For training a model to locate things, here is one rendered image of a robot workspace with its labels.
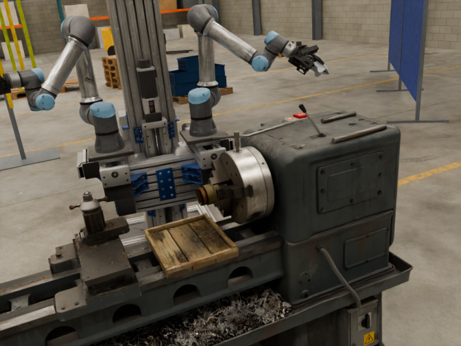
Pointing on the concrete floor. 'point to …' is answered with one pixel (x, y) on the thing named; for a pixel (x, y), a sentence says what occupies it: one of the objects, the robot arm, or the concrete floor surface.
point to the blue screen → (408, 50)
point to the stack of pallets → (112, 75)
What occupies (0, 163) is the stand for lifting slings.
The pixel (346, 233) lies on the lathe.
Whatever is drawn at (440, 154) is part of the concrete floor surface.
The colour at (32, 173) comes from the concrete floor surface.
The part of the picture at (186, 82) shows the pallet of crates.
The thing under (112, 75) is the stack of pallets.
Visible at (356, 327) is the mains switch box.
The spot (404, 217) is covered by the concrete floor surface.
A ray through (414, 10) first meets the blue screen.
